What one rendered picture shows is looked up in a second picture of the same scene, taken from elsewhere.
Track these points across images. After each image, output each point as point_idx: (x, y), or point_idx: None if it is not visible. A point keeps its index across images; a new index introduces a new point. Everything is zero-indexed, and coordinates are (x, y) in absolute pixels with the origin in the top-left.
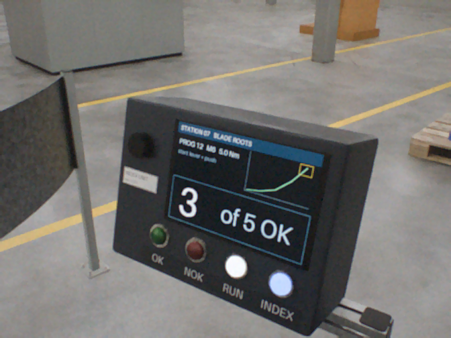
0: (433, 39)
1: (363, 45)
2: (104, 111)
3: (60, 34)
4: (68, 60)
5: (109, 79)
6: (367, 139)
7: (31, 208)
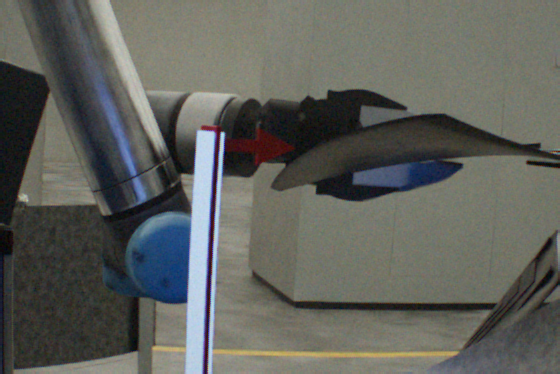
0: None
1: None
2: (338, 368)
3: (324, 232)
4: (329, 284)
5: (391, 327)
6: (24, 68)
7: (37, 358)
